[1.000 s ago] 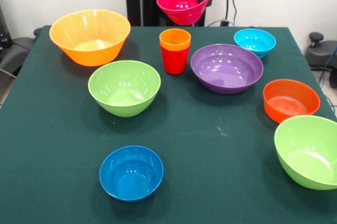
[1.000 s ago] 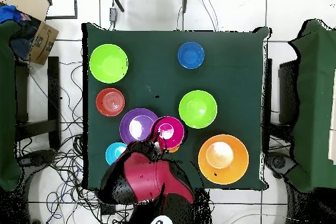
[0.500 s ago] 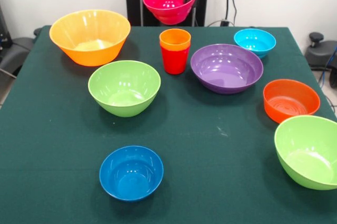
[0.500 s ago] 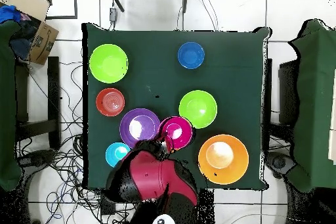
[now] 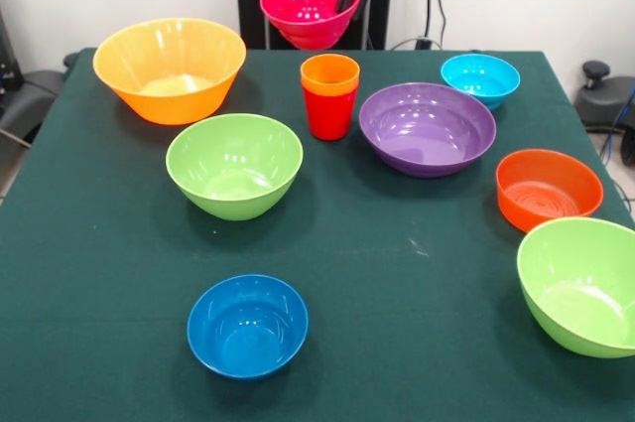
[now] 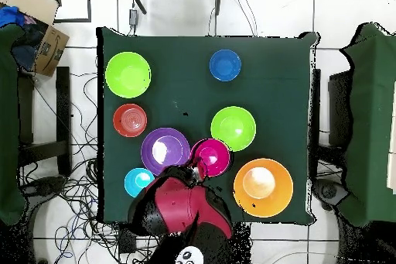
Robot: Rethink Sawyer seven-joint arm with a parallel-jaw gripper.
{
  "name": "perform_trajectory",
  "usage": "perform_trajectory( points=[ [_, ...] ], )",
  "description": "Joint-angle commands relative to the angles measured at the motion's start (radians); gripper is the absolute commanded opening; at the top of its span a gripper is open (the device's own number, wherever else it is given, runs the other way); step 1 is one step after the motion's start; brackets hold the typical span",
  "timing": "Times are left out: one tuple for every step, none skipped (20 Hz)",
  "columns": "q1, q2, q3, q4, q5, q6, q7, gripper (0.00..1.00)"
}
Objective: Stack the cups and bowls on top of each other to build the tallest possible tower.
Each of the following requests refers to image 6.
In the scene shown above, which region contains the pink plastic bowl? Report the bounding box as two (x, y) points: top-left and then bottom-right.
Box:
(189, 138), (233, 179)

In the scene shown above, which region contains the purple plastic bowl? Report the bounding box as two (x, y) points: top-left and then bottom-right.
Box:
(141, 127), (192, 177)

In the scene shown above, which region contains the green plastic bowl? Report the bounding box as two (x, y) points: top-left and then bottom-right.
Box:
(210, 105), (258, 153)
(104, 51), (152, 99)

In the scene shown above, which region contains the cyan plastic bowl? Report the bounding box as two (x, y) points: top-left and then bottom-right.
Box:
(124, 167), (155, 199)

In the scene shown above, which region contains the large orange plastic bowl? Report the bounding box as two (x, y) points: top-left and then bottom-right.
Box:
(233, 158), (295, 218)

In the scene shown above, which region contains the red-orange plastic bowl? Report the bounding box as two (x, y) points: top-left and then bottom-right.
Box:
(112, 103), (149, 139)

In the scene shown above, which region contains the black power strip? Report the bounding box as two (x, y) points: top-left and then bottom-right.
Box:
(118, 225), (137, 254)

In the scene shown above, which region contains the blue plastic bowl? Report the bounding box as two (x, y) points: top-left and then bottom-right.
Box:
(209, 49), (242, 82)

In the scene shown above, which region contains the dark green tablecloth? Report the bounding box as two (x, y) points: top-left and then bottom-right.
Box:
(96, 26), (319, 225)

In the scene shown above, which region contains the green cloth covered table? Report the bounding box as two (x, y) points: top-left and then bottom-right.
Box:
(0, 23), (27, 226)
(338, 22), (396, 228)

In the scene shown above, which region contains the brown cardboard box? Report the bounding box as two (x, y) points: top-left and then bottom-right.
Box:
(0, 0), (70, 77)

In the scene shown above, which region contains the blue cloth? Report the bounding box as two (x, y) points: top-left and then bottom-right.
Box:
(0, 5), (27, 28)

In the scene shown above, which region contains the tangle of black cables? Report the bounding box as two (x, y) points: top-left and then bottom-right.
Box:
(18, 71), (162, 264)

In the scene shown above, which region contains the black pedestal foot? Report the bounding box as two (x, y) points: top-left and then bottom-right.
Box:
(21, 175), (67, 198)
(312, 178), (350, 212)

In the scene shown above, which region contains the black stool frame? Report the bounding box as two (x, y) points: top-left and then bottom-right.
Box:
(16, 66), (73, 178)
(309, 68), (353, 181)

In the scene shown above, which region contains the black metal frame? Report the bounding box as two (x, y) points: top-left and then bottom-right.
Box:
(46, 0), (93, 24)

